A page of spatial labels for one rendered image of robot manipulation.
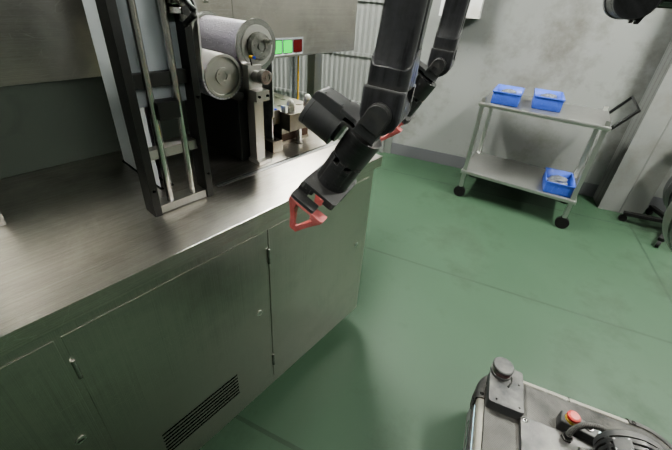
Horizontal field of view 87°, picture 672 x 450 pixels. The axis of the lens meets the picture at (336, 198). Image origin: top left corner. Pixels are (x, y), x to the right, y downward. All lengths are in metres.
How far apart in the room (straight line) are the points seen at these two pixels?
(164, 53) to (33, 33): 0.45
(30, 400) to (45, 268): 0.24
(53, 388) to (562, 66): 3.41
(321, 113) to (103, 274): 0.54
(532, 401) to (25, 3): 1.89
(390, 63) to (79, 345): 0.77
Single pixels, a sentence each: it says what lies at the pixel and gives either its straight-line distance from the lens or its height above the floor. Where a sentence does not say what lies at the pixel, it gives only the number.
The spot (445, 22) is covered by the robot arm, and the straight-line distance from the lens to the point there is 0.98.
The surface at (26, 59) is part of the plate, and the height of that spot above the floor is 1.20.
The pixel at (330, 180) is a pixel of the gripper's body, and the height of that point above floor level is 1.14.
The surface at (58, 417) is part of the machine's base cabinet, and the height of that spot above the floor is 0.62.
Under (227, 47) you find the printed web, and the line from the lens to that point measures 1.17.
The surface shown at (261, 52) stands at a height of 1.23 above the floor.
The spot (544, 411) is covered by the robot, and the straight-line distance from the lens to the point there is 1.54.
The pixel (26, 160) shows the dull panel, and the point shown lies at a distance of 1.33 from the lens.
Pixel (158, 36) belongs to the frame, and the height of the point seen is 1.30.
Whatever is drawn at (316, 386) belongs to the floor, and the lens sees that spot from 1.64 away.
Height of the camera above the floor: 1.40
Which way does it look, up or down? 30 degrees down
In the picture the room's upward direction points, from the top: 4 degrees clockwise
